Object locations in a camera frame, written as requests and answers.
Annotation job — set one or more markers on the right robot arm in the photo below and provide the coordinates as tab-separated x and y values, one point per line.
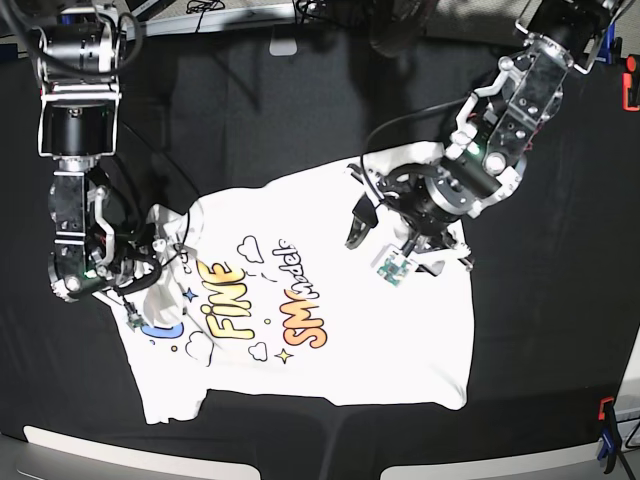
103	241

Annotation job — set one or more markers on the orange blue clamp near right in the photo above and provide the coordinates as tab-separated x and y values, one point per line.
608	441

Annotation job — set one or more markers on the blue clamp far right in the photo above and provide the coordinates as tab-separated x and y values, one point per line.
610	48

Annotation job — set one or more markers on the grey aluminium rail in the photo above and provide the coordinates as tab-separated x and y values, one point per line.
227	19

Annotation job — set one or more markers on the black table cloth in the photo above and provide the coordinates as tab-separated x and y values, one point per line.
555	284

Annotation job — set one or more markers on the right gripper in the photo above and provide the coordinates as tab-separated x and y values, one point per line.
134	268

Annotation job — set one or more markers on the white printed t-shirt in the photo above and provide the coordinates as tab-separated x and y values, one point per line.
267	300

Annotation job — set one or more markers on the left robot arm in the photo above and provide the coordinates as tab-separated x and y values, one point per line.
484	160

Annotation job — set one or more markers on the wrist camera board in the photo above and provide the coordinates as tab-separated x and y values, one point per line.
393	266
134	319

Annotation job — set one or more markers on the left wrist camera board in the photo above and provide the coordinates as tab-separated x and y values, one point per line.
393	266

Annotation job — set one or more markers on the dark mesh cylinder background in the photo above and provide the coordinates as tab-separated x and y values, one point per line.
395	25

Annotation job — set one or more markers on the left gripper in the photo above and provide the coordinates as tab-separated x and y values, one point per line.
430	253

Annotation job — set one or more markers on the orange clamp far right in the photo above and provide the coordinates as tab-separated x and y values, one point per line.
630	86

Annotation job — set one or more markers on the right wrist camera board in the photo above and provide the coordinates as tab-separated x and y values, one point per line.
134	319

